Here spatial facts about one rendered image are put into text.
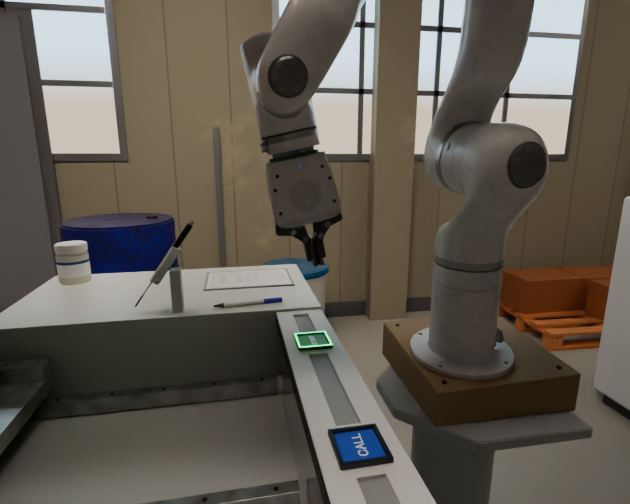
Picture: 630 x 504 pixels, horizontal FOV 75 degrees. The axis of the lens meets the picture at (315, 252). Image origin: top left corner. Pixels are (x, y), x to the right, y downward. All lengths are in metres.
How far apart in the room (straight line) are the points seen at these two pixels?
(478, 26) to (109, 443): 0.86
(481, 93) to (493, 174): 0.16
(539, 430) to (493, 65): 0.59
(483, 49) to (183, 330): 0.70
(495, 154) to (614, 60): 3.70
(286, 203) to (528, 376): 0.52
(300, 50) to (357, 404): 0.43
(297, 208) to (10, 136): 2.86
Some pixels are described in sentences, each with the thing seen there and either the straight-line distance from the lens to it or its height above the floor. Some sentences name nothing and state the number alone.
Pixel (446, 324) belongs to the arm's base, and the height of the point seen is 0.97.
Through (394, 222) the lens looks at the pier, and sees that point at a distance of 3.17.
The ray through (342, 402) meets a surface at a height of 0.96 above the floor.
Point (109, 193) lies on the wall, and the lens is 3.20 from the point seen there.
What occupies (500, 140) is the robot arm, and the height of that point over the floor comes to 1.28.
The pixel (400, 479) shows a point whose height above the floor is 0.96.
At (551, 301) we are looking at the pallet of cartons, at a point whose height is 0.21.
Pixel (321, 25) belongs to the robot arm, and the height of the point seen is 1.41.
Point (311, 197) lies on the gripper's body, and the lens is 0.61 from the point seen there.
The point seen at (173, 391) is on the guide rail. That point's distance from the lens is 0.82.
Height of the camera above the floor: 1.26
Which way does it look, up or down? 13 degrees down
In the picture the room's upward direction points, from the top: straight up
